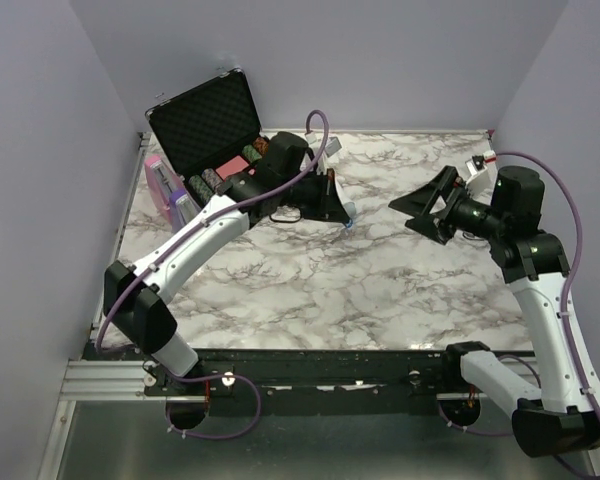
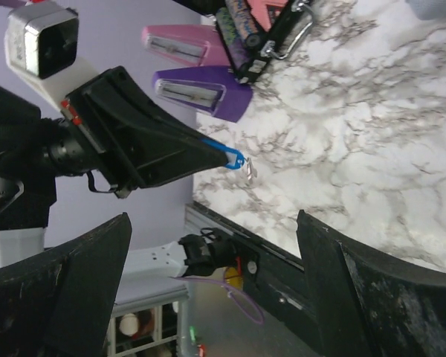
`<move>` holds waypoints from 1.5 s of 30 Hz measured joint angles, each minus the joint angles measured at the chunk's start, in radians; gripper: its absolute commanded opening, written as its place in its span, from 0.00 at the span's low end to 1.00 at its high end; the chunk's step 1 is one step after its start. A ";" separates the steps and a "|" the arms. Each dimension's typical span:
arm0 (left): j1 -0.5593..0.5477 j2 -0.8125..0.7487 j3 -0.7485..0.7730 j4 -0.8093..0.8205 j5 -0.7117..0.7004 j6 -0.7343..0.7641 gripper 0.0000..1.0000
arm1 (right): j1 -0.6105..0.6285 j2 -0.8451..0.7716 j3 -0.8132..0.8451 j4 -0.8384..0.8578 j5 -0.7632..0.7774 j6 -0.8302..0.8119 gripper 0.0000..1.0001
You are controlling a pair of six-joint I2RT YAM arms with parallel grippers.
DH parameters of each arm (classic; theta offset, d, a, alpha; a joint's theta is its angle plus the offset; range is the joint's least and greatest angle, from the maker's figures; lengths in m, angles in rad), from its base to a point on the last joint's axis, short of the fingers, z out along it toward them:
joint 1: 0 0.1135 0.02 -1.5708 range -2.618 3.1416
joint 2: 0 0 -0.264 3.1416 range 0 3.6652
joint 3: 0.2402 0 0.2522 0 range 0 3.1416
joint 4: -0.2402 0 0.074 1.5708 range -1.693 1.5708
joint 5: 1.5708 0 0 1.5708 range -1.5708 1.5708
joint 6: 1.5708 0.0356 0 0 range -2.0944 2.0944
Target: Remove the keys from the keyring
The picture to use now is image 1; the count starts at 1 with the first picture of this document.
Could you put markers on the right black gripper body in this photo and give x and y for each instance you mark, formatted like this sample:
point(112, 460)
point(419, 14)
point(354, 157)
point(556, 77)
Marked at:
point(458, 201)

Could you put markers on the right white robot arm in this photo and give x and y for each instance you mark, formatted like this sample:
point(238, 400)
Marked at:
point(562, 414)

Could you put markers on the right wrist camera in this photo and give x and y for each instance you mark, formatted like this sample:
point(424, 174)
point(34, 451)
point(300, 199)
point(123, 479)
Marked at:
point(479, 174)

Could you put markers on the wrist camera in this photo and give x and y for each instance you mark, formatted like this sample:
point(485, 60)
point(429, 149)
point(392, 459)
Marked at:
point(333, 146)
point(479, 174)

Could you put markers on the aluminium frame profile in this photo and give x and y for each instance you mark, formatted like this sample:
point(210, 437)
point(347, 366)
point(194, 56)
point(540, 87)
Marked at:
point(108, 380)

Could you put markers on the white microphone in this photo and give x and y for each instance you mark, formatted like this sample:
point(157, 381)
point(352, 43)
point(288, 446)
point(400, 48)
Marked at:
point(350, 209)

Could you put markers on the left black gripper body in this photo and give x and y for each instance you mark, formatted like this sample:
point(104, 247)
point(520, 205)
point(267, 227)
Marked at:
point(309, 194)

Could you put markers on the pink metronome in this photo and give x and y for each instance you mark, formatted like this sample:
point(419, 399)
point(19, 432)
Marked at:
point(161, 183)

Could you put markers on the black poker chip case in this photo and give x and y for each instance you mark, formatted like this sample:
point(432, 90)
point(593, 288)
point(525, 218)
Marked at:
point(206, 126)

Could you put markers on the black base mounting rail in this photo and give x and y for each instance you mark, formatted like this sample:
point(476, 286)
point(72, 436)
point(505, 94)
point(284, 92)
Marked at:
point(234, 383)

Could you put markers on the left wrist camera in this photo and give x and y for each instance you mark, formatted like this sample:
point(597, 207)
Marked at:
point(333, 146)

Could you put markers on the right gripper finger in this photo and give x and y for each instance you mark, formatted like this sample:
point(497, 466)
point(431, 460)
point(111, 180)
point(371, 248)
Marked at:
point(421, 201)
point(430, 227)

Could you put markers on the purple metronome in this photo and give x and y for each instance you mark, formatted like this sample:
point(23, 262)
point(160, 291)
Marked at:
point(183, 209)

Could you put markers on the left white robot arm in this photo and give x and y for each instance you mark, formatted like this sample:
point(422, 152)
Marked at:
point(293, 173)

